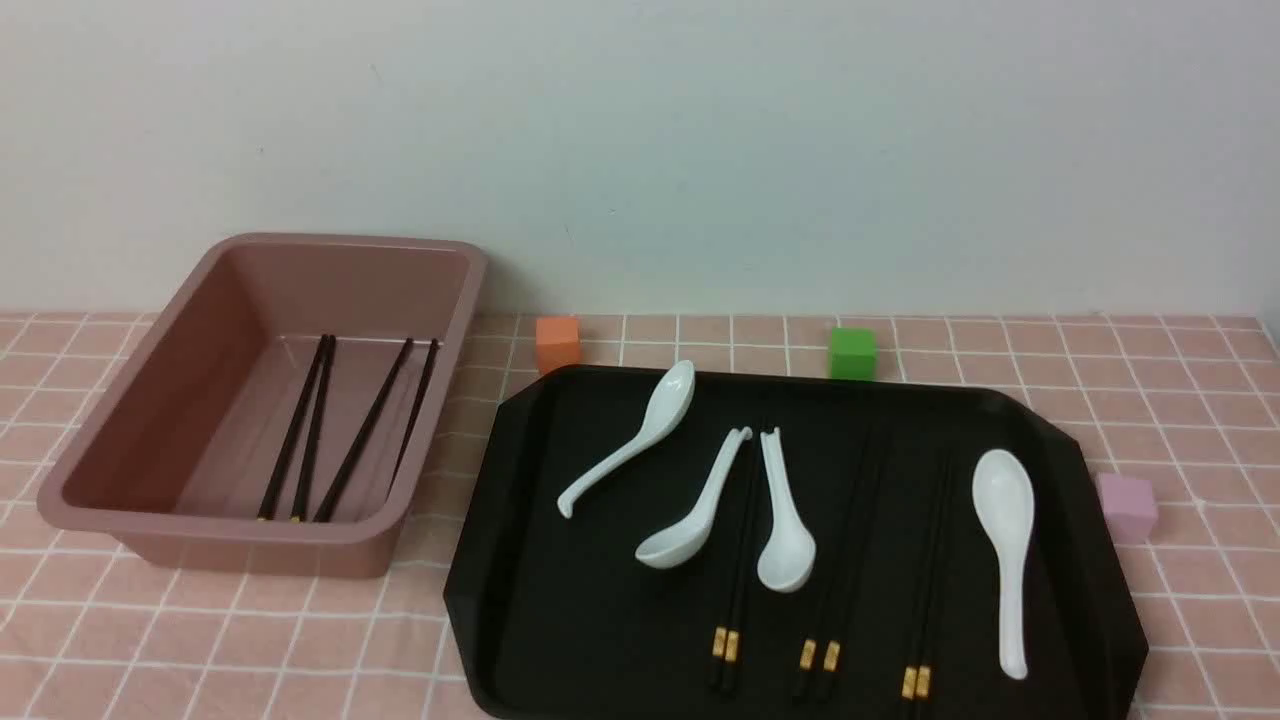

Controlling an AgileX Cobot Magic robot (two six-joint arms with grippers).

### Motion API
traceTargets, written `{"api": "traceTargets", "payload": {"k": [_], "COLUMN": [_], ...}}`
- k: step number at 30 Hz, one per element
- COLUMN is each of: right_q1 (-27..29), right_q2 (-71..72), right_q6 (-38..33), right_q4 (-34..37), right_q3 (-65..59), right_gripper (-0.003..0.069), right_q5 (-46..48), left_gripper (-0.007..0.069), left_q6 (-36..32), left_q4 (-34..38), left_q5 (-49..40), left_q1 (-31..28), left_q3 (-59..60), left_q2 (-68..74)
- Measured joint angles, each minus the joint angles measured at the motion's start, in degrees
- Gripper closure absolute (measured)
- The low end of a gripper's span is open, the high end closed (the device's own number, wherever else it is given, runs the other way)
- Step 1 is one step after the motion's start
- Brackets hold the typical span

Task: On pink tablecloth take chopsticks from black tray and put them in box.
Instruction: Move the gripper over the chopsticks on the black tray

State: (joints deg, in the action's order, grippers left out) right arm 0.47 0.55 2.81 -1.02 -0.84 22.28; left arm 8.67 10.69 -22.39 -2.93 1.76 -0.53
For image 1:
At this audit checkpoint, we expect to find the black plastic tray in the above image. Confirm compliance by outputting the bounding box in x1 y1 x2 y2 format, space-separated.
443 365 1149 719

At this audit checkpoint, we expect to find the white ceramic spoon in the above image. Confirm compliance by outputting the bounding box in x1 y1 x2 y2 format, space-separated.
972 448 1036 682
556 360 696 519
634 427 754 570
756 427 817 593

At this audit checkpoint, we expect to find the green cube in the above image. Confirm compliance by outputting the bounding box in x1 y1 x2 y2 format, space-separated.
828 327 878 380

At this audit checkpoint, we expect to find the orange cube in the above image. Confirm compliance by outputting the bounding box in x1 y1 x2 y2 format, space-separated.
535 315 582 375

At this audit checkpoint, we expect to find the pink cube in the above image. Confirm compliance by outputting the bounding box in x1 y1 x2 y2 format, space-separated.
1094 471 1158 544

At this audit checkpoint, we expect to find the black chopstick in bin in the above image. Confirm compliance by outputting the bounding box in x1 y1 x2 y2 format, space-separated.
256 334 329 521
387 338 440 498
312 337 413 523
291 334 337 523

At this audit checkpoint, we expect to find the pink plastic bin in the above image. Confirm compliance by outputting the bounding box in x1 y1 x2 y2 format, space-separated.
37 233 488 578

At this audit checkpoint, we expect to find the pink checkered tablecloth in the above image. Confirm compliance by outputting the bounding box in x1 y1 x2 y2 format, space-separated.
1 309 1279 719

